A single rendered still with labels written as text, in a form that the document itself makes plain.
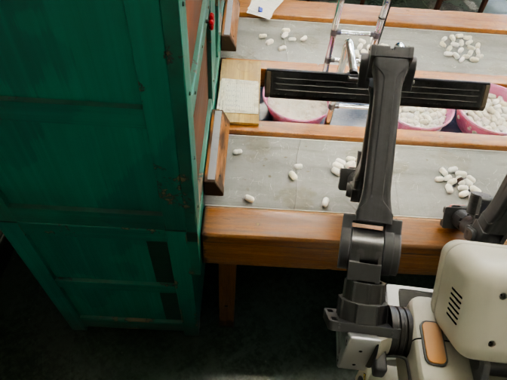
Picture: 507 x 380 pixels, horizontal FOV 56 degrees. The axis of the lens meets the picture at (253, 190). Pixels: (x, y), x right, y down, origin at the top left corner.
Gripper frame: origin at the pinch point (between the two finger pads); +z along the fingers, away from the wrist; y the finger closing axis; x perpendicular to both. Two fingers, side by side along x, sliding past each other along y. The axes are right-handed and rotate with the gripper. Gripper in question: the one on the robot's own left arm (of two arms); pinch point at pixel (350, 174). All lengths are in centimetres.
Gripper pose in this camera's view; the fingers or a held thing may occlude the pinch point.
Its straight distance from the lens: 151.5
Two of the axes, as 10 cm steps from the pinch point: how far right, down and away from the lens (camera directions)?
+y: -10.0, -0.6, -0.4
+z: -0.2, -2.3, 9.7
